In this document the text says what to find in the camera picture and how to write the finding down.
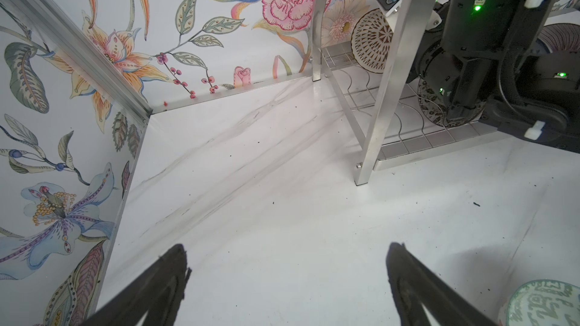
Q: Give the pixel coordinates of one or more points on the steel two-tier dish rack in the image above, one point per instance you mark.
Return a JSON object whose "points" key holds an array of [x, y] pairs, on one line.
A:
{"points": [[409, 23]]}

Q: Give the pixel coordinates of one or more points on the white lattice bowl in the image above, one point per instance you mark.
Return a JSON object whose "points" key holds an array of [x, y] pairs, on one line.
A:
{"points": [[371, 41]]}

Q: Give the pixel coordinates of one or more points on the left aluminium corner post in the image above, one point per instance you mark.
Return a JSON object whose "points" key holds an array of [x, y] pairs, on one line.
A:
{"points": [[88, 59]]}

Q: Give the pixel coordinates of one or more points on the pale green pattern bowl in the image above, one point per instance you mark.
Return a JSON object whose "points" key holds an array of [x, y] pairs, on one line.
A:
{"points": [[542, 302]]}

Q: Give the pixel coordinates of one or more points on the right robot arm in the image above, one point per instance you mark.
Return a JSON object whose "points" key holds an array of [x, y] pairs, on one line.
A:
{"points": [[486, 61]]}

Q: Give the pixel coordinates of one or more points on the purple striped bowl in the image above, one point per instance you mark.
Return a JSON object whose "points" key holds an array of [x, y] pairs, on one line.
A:
{"points": [[560, 37]]}

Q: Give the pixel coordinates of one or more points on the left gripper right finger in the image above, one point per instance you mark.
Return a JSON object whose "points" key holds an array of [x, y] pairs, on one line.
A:
{"points": [[418, 292]]}

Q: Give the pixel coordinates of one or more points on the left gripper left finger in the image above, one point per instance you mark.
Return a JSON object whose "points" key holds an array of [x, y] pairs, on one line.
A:
{"points": [[154, 298]]}

